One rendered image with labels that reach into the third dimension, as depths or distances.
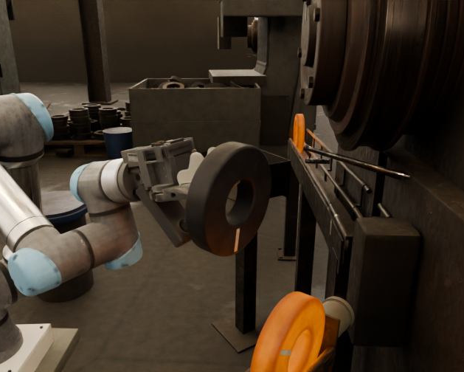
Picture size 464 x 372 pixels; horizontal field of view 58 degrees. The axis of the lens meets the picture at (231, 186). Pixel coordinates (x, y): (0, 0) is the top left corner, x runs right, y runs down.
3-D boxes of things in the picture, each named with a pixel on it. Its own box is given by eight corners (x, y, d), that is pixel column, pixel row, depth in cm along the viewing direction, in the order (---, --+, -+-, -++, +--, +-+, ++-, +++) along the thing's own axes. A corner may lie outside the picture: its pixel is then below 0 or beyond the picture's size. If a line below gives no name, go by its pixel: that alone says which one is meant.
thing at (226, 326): (245, 302, 187) (246, 144, 163) (282, 335, 166) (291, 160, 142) (204, 317, 176) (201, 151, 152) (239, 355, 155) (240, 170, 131)
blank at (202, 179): (279, 142, 61) (259, 137, 62) (210, 150, 48) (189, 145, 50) (265, 241, 65) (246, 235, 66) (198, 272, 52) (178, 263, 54)
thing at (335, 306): (352, 334, 71) (357, 303, 70) (330, 360, 64) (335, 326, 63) (320, 321, 75) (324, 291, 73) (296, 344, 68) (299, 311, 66)
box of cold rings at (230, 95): (251, 153, 425) (253, 72, 399) (259, 178, 347) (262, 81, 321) (150, 153, 423) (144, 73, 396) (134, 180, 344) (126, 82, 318)
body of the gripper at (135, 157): (159, 145, 58) (108, 154, 65) (174, 205, 59) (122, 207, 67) (197, 136, 63) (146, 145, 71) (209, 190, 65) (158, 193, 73)
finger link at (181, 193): (188, 189, 55) (146, 191, 61) (191, 200, 56) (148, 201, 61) (211, 179, 59) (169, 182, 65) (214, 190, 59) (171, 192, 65)
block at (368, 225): (395, 322, 86) (411, 215, 78) (408, 350, 79) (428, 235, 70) (341, 321, 86) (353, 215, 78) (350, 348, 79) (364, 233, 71)
